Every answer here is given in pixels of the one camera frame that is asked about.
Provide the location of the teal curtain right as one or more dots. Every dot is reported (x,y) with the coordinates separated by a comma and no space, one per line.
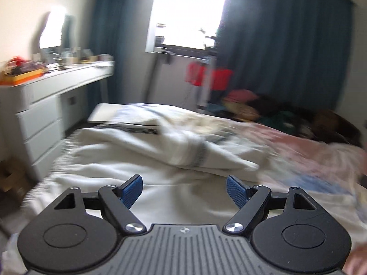
(294,51)

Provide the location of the white sweatpants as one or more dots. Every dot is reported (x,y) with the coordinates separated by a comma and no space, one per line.
(183,158)

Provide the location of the pastel tie-dye duvet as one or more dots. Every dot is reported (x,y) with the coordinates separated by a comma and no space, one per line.
(330,173)

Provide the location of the window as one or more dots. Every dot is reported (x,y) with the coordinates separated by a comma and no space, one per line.
(184,23)

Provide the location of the wavy vanity mirror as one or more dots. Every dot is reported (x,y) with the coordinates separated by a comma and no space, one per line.
(54,31)

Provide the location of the orange tray with items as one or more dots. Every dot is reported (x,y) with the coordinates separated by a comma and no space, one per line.
(18,70)

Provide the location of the white dressing table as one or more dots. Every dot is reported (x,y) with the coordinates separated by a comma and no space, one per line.
(31,117)

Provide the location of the teal curtain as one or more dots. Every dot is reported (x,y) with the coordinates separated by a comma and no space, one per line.
(119,28)
(294,51)

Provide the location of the teal curtain left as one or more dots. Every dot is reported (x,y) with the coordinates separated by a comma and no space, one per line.
(119,28)

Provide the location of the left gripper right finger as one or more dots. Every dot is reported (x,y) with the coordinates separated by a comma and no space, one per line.
(289,232)

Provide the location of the silver tripod stand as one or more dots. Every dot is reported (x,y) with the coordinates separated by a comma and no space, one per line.
(208,71)

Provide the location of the person right hand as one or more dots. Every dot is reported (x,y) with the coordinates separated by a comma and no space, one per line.
(356,263)

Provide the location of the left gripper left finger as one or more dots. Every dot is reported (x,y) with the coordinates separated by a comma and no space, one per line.
(78,233)

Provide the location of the pile of clothes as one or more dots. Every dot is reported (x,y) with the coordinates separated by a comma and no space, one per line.
(319,125)

